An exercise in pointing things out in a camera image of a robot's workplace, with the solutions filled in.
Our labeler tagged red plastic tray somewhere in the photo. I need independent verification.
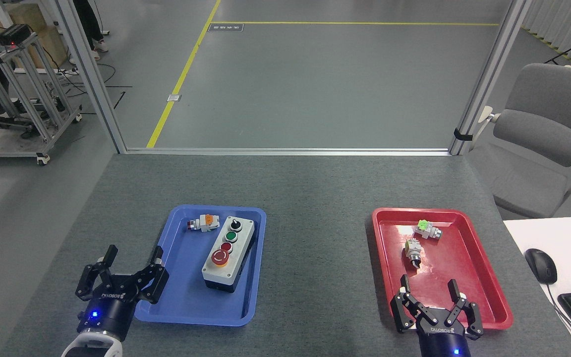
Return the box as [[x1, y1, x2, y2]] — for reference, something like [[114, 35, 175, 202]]
[[371, 207, 514, 330]]

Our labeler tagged person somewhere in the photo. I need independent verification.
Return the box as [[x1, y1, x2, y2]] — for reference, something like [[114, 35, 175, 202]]
[[71, 0, 110, 62]]

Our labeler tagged green push button switch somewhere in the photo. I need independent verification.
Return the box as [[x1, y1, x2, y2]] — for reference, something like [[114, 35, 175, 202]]
[[413, 220, 443, 241]]

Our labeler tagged black selector knob switch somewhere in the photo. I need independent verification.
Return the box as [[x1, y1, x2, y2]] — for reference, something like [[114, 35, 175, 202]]
[[404, 238, 424, 271]]

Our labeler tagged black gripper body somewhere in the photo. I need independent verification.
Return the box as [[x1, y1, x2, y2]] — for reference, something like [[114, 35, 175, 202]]
[[77, 275, 142, 343], [417, 310, 472, 357]]

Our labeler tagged black computer mouse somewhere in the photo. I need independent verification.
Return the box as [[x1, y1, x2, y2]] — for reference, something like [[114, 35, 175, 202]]
[[524, 248, 558, 285]]

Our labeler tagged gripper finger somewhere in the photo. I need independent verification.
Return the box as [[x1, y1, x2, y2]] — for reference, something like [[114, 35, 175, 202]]
[[391, 274, 427, 334], [134, 245, 170, 304], [445, 279, 484, 342], [76, 244, 118, 301]]

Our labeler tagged aluminium frame cart on wheels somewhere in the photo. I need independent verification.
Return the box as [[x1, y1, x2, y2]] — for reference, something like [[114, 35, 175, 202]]
[[0, 32, 83, 166]]

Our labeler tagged brown cardboard box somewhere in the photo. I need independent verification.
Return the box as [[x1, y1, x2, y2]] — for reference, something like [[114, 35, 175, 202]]
[[0, 4, 68, 70]]

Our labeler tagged silver horizontal frame rail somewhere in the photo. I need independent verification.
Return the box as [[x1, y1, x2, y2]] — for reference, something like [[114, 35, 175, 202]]
[[126, 147, 452, 157]]

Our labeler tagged grey office chair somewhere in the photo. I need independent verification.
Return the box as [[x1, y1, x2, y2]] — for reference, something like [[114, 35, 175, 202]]
[[466, 63, 571, 219]]

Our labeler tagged blue plastic tray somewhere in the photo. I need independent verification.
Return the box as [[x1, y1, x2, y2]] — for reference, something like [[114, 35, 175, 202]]
[[133, 205, 267, 328]]

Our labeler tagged silver aluminium post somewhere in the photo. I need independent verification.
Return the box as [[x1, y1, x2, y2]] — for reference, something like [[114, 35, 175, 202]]
[[55, 0, 127, 153], [448, 0, 534, 156]]

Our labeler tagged grey control box with buttons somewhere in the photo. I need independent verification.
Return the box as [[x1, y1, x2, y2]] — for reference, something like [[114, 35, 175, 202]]
[[202, 215, 259, 293]]

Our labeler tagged white curtain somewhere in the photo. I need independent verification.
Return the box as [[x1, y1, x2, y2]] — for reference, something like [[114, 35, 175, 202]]
[[521, 0, 571, 62]]

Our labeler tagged red push button switch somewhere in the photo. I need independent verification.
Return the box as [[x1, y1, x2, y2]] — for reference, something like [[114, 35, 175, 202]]
[[186, 214, 221, 234]]

